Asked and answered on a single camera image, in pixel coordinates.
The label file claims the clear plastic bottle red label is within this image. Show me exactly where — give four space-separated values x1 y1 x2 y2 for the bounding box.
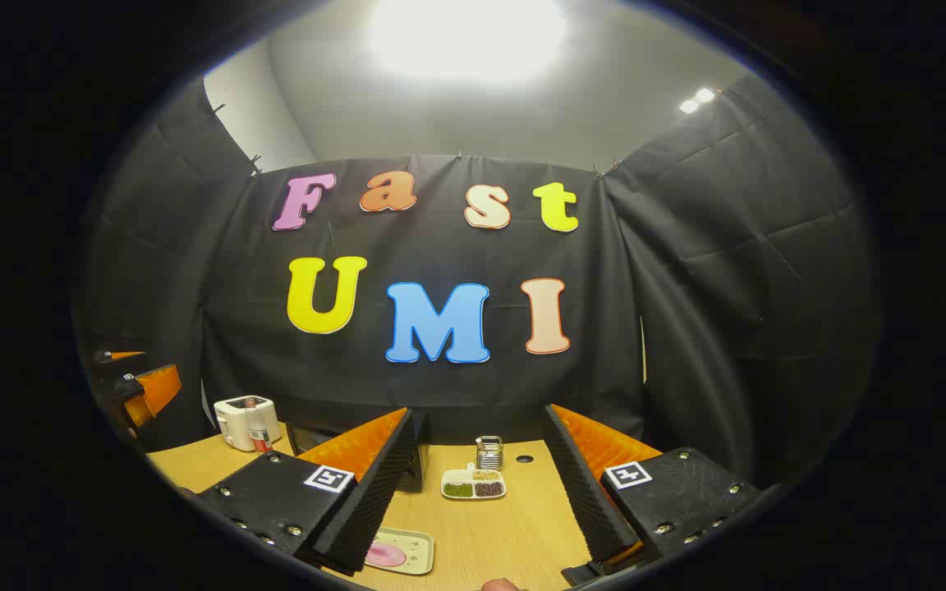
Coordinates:
245 398 273 454

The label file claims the white divided dish of beans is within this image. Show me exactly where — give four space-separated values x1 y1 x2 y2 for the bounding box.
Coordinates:
440 464 507 501

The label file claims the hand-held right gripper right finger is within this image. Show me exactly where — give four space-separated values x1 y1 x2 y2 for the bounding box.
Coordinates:
543 404 761 588

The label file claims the pink food slice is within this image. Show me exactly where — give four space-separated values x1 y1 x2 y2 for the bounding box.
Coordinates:
365 542 408 569

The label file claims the black electric oven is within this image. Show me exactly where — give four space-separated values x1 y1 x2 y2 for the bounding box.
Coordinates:
286 410 429 493

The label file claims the cream rectangular plate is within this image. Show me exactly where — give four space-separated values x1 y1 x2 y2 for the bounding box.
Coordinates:
365 527 435 576

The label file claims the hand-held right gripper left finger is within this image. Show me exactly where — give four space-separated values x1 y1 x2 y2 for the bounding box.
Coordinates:
198 408 426 575

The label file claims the white toaster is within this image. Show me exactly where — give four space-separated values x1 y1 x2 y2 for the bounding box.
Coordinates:
214 396 282 452

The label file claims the large ceiling light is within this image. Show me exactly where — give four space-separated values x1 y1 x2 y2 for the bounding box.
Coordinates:
368 0 568 87

